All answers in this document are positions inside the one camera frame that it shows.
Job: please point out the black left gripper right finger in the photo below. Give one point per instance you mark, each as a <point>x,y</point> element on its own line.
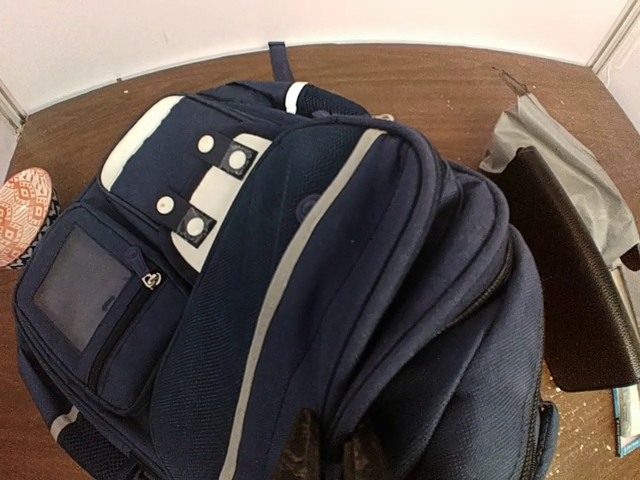
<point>363,456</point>

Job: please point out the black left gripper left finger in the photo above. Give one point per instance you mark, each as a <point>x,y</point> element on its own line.
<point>301,456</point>

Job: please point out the navy blue student backpack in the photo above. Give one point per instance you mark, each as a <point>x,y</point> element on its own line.
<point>261,248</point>

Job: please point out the Wuthering Heights book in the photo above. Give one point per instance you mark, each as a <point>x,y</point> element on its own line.
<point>621,294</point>

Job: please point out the blue white bottom book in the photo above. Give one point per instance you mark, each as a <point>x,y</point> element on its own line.
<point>627,417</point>

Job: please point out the red white patterned bowl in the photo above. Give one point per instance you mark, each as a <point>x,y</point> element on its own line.
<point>29,206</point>

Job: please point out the grey fabric pouch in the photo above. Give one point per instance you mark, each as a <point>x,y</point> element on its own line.
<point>592,192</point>

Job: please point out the left aluminium corner post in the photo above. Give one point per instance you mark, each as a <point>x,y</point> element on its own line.
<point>11,110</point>

